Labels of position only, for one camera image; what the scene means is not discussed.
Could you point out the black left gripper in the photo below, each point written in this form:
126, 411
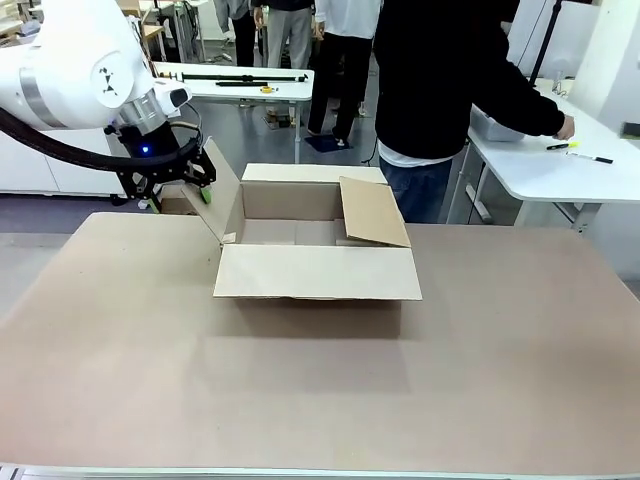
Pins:
147, 150

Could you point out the brown cardboard box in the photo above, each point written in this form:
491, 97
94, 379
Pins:
320, 272

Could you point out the person's left forearm black sleeve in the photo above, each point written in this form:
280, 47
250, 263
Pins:
525, 107

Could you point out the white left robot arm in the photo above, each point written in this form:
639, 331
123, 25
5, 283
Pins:
65, 60

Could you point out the small cardboard box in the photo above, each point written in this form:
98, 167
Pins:
175, 204

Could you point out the person's left hand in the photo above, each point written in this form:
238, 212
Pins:
566, 128

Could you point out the white background table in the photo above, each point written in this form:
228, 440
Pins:
225, 92

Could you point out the short black tripod rod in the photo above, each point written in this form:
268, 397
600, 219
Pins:
234, 83

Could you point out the long black tripod rod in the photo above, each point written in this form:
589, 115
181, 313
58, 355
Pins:
240, 76

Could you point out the white low cabinet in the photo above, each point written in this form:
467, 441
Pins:
30, 172

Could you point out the bystander in dark clothes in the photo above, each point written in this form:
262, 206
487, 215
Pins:
242, 35

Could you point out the bystander in grey trousers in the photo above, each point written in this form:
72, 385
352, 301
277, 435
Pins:
290, 35

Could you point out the bystander in black trousers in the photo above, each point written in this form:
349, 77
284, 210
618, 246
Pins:
345, 75

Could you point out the person in black sweater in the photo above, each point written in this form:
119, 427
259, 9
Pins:
430, 75

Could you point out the grey plastic bin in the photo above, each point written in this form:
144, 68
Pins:
492, 127

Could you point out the white side table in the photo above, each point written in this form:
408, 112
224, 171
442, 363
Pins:
540, 172

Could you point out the yellow highlighter pen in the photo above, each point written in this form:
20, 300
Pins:
562, 145

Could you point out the black stand pole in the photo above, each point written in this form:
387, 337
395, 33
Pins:
545, 40

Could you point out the black marker pen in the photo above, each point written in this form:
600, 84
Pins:
591, 158

